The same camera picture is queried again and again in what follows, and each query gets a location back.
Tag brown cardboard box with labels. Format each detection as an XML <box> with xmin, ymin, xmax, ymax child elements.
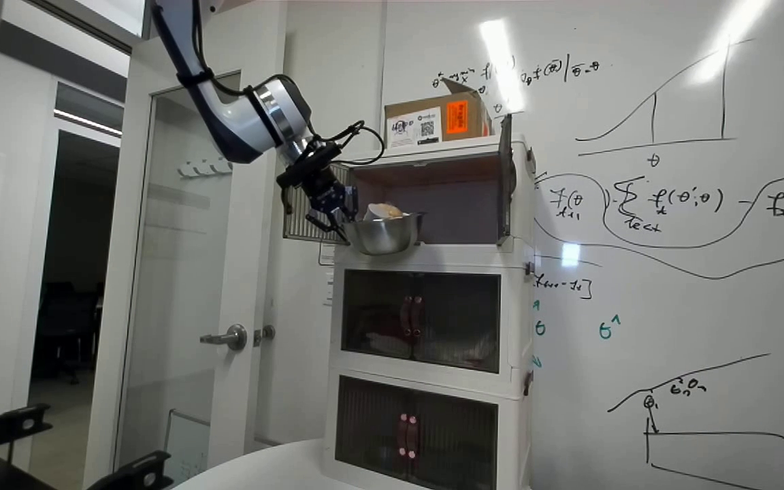
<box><xmin>381</xmin><ymin>77</ymin><xmax>496</xmax><ymax>154</ymax></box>

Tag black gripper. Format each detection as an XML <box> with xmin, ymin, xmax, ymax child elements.
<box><xmin>274</xmin><ymin>145</ymin><xmax>358</xmax><ymax>248</ymax></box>

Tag large wall whiteboard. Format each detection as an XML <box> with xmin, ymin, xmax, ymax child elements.
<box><xmin>377</xmin><ymin>0</ymin><xmax>784</xmax><ymax>490</ymax></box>

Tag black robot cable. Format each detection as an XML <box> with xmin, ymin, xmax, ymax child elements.
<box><xmin>314</xmin><ymin>120</ymin><xmax>389</xmax><ymax>168</ymax></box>

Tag white room door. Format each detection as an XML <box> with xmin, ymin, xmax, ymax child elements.
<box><xmin>112</xmin><ymin>81</ymin><xmax>274</xmax><ymax>477</ymax></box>

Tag white three-tier cabinet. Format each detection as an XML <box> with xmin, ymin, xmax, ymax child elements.
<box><xmin>321</xmin><ymin>115</ymin><xmax>540</xmax><ymax>490</ymax></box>

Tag silver lever door handle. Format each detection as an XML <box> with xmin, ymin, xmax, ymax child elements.
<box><xmin>196</xmin><ymin>320</ymin><xmax>253</xmax><ymax>357</ymax></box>

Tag small silver door knob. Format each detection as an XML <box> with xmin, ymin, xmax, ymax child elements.
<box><xmin>251</xmin><ymin>320</ymin><xmax>280</xmax><ymax>347</ymax></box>

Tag shiny steel bowl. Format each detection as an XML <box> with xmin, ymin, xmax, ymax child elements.
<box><xmin>350</xmin><ymin>202</ymin><xmax>425</xmax><ymax>258</ymax></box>

